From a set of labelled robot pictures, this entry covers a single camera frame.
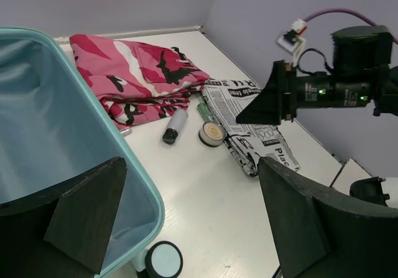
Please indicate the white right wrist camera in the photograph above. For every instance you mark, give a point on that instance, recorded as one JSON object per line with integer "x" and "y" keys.
{"x": 292, "y": 41}

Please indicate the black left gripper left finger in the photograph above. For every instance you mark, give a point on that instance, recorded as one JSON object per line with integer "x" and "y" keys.
{"x": 63, "y": 230}

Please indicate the green lipstick tube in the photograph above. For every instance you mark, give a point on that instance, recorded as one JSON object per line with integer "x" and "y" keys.
{"x": 204, "y": 112}

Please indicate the light blue hard suitcase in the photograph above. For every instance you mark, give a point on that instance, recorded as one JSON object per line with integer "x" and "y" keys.
{"x": 53, "y": 128}

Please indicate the newspaper print pouch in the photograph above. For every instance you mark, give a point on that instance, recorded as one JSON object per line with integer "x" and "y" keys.
{"x": 246, "y": 142}

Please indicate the pink camouflage garment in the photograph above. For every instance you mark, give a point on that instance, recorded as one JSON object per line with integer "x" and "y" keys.
{"x": 136, "y": 82}

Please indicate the grey tube black cap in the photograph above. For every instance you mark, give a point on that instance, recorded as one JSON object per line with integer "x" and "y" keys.
{"x": 174, "y": 127}

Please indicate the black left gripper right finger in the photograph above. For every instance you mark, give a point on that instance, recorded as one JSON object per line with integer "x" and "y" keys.
{"x": 320, "y": 232}

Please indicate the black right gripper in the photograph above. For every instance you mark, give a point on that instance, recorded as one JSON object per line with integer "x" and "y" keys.
{"x": 360, "y": 73}

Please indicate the round powder compact jar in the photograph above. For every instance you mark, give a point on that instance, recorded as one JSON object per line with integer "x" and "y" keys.
{"x": 211, "y": 134}

